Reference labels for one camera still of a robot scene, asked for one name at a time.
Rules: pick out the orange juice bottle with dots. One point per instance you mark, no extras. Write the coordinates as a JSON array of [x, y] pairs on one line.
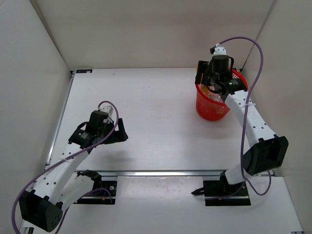
[[203, 88]]

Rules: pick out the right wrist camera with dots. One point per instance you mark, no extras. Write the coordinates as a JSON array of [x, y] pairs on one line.
[[218, 49]]

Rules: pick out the red mesh plastic bin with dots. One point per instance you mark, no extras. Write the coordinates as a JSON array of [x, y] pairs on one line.
[[207, 108]]

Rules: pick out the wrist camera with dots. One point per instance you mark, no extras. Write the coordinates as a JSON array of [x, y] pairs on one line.
[[218, 49], [108, 109]]

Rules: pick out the clear crushed bottle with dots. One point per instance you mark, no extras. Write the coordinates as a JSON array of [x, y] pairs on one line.
[[215, 97]]

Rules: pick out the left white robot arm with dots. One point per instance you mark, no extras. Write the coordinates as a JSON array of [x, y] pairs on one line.
[[61, 186]]

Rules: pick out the aluminium table edge rail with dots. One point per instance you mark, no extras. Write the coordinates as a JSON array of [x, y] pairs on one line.
[[161, 173]]

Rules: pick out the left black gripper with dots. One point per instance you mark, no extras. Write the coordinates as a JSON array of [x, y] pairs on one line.
[[119, 135]]

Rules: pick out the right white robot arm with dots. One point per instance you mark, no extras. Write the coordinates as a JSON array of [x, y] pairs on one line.
[[267, 149]]

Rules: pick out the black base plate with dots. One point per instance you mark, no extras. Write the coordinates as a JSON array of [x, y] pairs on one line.
[[217, 194], [105, 193]]

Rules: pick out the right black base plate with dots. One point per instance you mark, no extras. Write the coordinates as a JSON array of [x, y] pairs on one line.
[[217, 194]]

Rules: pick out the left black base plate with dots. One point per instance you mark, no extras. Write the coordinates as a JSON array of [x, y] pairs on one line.
[[105, 193]]

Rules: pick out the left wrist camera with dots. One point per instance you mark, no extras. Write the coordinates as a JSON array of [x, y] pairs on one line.
[[108, 109]]

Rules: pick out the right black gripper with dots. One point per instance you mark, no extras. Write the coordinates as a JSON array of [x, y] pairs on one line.
[[203, 66]]

